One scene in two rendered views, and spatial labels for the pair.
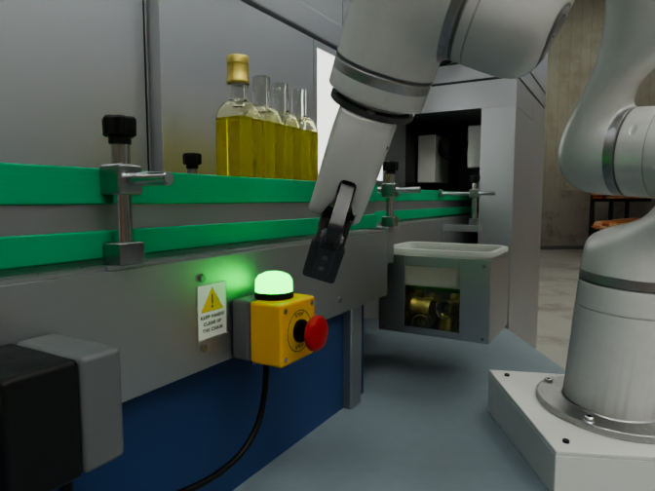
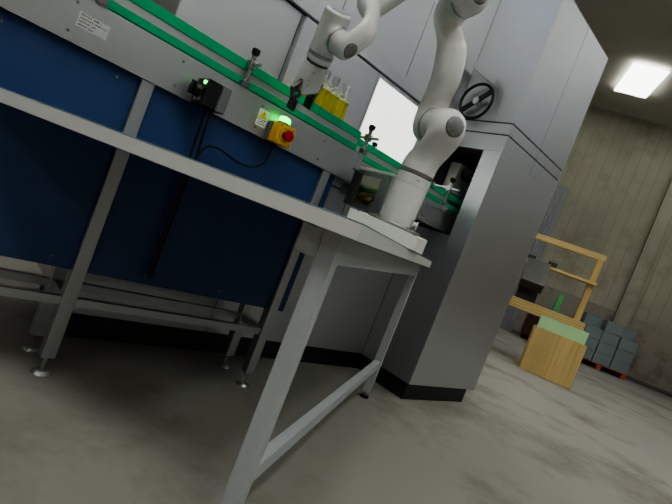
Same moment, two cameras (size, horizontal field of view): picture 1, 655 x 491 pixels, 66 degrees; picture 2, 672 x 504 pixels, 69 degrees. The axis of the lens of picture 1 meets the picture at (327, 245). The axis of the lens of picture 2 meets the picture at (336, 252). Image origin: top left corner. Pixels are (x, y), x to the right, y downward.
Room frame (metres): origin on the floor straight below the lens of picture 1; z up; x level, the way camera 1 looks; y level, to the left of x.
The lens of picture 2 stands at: (-0.96, -0.73, 0.72)
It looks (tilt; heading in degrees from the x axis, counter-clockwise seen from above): 2 degrees down; 16
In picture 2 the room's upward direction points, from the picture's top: 21 degrees clockwise
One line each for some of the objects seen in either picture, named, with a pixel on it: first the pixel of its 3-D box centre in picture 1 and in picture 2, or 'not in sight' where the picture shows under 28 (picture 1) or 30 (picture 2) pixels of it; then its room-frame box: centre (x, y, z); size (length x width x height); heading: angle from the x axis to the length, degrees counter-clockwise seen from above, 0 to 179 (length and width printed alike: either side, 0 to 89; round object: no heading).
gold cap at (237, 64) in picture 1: (238, 70); not in sight; (0.82, 0.14, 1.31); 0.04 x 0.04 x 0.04
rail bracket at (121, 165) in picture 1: (139, 193); (253, 68); (0.44, 0.16, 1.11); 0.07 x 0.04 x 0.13; 60
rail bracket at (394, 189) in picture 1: (378, 194); (363, 139); (0.98, -0.10, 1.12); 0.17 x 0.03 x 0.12; 60
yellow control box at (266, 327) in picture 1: (276, 328); (279, 135); (0.57, 0.06, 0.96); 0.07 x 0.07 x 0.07; 60
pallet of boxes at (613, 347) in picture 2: not in sight; (602, 344); (10.60, -3.61, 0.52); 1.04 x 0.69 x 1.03; 90
